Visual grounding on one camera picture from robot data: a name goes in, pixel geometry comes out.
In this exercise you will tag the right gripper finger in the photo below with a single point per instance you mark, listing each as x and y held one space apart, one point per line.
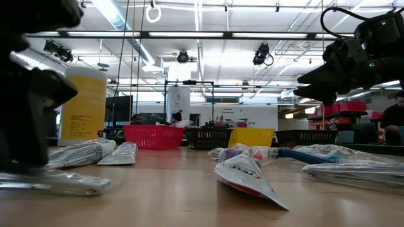
318 93
318 74

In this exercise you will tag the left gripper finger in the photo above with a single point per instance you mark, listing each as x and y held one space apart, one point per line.
22 142

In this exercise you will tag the printed white toothpaste tube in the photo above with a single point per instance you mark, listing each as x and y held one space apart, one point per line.
79 154

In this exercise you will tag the clear blue toothbrush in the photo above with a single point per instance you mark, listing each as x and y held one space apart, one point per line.
303 156

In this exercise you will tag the small silver-white toothpaste tube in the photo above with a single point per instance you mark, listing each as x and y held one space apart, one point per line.
120 154

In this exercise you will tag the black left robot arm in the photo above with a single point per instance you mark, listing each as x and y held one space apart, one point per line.
31 15

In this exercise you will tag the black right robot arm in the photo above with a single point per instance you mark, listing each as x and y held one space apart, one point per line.
391 66

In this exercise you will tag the red storage bin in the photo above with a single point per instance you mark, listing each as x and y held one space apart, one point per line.
331 110
348 106
362 106
376 115

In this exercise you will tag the dark storage shelf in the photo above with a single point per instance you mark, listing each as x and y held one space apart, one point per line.
341 113

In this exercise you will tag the orange storage bin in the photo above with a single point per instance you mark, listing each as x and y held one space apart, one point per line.
344 120

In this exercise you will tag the black ceiling spotlight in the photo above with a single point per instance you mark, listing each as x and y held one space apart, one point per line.
65 55
50 46

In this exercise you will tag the wide black plastic basket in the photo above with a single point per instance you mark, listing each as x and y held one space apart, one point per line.
304 138

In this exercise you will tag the yellow label wipes canister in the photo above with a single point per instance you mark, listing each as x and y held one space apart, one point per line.
83 107

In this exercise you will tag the person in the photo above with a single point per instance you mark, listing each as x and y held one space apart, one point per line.
176 117
393 116
137 119

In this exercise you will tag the yellow plastic basket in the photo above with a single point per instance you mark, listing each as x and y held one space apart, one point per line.
252 137

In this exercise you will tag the long clear wrapped toothbrush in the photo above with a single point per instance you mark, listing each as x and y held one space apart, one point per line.
353 171

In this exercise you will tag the black monitor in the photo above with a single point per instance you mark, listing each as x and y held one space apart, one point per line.
121 108

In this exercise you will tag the Crest white toothpaste tube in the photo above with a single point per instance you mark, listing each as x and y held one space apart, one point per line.
243 173

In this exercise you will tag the red plastic basket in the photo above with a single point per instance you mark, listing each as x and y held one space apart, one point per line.
151 137

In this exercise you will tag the clear plastic wrapped bundle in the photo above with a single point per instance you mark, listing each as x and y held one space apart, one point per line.
184 123

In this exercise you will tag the white round pillar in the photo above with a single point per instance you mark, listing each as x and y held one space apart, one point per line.
178 104

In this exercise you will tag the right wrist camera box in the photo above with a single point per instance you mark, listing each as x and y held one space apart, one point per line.
382 30

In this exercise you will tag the black table edge rail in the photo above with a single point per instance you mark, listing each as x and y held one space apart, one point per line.
399 149

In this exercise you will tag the black overhead frame bar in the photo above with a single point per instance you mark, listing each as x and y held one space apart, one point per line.
145 34

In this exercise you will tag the black metal frame stand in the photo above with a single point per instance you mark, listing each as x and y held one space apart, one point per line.
189 82

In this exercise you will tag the round black overhead camera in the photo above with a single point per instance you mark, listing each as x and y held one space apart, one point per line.
182 56

